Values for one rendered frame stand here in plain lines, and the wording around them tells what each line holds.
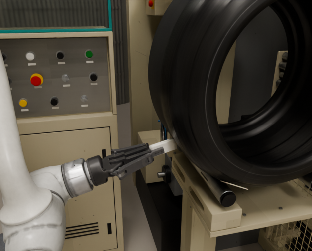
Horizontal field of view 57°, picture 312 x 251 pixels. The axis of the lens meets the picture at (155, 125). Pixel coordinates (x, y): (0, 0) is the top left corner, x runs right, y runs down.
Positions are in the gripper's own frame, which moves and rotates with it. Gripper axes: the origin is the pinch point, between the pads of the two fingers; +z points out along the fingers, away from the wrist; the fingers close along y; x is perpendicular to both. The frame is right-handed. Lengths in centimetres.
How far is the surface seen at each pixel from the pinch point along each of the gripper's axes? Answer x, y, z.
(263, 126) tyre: 14.5, 15.6, 39.1
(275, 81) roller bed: 9, 37, 59
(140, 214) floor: 101, 98, -14
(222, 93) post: 1.4, 25.3, 30.1
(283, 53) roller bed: -2, 37, 64
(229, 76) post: -3.9, 25.3, 33.6
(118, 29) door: 2, 356, 35
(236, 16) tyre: -29.4, -12.4, 19.2
